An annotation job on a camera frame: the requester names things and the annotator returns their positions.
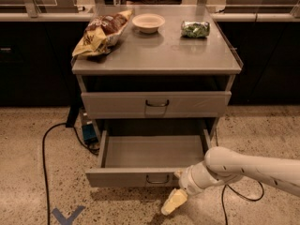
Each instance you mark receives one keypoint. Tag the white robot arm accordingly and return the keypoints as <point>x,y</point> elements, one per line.
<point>222,166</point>

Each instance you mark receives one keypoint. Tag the grey metal drawer cabinet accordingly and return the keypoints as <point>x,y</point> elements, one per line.
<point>165,61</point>

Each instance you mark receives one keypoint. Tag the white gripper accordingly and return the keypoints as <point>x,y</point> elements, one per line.
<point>187,182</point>

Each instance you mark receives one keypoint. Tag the white paper bowl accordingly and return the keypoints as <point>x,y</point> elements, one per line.
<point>148,23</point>

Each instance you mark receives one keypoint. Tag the yellow brown chip bag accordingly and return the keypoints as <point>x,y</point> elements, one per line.
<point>102,33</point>

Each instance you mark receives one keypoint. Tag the green snack bag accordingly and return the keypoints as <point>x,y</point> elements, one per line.
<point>195,29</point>

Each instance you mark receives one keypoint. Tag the grey drawer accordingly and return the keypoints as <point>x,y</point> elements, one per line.
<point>100,105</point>
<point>145,161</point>

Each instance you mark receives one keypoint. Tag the grey top drawer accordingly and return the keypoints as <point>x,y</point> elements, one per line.
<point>100,105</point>

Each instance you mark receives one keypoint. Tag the black counter cabinets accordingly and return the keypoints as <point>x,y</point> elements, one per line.
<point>36,62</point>

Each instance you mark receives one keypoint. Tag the blue power box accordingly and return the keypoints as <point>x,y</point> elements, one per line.
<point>88,132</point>

